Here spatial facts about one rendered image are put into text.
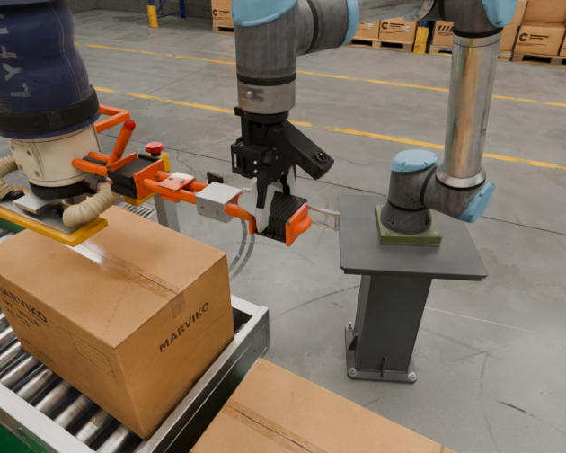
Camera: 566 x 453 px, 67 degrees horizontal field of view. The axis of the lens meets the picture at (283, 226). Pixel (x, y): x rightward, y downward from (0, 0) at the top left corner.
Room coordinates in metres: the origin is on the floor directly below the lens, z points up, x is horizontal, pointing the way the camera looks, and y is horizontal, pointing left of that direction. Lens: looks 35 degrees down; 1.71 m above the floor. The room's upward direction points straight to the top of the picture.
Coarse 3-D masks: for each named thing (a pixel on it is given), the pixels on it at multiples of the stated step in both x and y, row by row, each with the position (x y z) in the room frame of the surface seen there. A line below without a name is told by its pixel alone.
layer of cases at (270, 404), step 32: (256, 384) 0.80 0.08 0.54; (288, 384) 0.80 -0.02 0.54; (224, 416) 0.70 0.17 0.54; (256, 416) 0.70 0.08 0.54; (288, 416) 0.70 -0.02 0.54; (320, 416) 0.70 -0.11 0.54; (352, 416) 0.70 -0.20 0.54; (192, 448) 0.61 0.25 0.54; (224, 448) 0.60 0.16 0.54; (256, 448) 0.60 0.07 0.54; (288, 448) 0.60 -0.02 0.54; (320, 448) 0.60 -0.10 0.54; (352, 448) 0.60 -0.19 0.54; (384, 448) 0.60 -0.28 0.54; (416, 448) 0.60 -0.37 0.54
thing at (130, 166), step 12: (132, 156) 0.85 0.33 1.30; (144, 156) 0.86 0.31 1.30; (108, 168) 0.79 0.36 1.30; (120, 168) 0.81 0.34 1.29; (132, 168) 0.81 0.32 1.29; (144, 168) 0.79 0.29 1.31; (156, 168) 0.81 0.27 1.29; (120, 180) 0.77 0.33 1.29; (132, 180) 0.76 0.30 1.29; (156, 180) 0.80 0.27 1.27; (120, 192) 0.77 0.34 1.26; (132, 192) 0.75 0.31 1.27; (144, 192) 0.77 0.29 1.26
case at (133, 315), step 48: (48, 240) 1.01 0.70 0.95; (96, 240) 1.01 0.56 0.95; (144, 240) 1.01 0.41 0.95; (192, 240) 1.01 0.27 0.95; (0, 288) 0.89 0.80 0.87; (48, 288) 0.81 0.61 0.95; (96, 288) 0.81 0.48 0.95; (144, 288) 0.81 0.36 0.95; (192, 288) 0.83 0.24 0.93; (48, 336) 0.80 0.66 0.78; (96, 336) 0.65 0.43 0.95; (144, 336) 0.68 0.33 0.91; (192, 336) 0.80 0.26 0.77; (96, 384) 0.70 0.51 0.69; (144, 384) 0.65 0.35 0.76; (192, 384) 0.78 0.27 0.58; (144, 432) 0.62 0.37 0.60
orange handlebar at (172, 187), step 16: (112, 112) 1.19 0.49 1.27; (128, 112) 1.19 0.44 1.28; (96, 128) 1.07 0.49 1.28; (80, 160) 0.86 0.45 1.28; (160, 176) 0.79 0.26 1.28; (176, 176) 0.78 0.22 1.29; (192, 176) 0.78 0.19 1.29; (160, 192) 0.74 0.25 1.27; (176, 192) 0.72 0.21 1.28; (192, 192) 0.72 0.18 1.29; (240, 208) 0.66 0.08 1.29; (304, 224) 0.61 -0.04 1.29
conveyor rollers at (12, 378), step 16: (0, 240) 1.54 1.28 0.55; (0, 320) 1.07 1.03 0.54; (0, 336) 0.99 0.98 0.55; (16, 352) 0.93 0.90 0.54; (0, 368) 0.87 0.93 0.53; (16, 368) 0.86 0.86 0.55; (32, 368) 0.87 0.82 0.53; (48, 368) 0.86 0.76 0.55; (16, 384) 0.82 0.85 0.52; (32, 384) 0.80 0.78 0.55; (48, 384) 0.82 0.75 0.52; (64, 384) 0.80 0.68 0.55; (48, 400) 0.75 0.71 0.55; (64, 400) 0.77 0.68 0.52; (80, 400) 0.74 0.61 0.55; (64, 416) 0.69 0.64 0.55; (80, 416) 0.71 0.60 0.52; (96, 416) 0.69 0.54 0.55; (112, 416) 0.70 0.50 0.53; (80, 432) 0.64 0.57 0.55; (96, 432) 0.65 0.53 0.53; (128, 432) 0.65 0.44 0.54; (112, 448) 0.60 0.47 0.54
